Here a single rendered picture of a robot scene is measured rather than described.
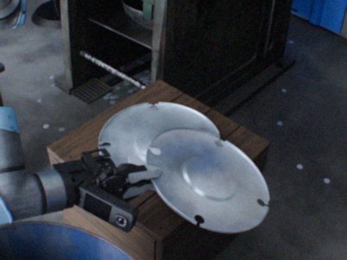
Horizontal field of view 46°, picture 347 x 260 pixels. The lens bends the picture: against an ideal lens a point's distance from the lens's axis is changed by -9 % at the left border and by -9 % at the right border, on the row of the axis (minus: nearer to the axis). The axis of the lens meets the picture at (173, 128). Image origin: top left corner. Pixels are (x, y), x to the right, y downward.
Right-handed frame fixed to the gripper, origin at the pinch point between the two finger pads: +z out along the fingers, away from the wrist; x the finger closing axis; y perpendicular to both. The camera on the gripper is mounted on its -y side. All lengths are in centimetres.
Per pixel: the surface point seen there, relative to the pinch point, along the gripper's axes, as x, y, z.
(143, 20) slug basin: -3, 70, 39
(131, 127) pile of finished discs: 5.5, 23.3, 8.9
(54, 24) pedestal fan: 32, 151, 41
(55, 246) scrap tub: 8.2, -3.6, -23.0
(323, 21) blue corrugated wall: -4, 83, 171
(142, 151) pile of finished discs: 5.6, 14.0, 6.5
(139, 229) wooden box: 12.1, -2.2, -2.7
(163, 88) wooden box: 2.5, 34.0, 24.9
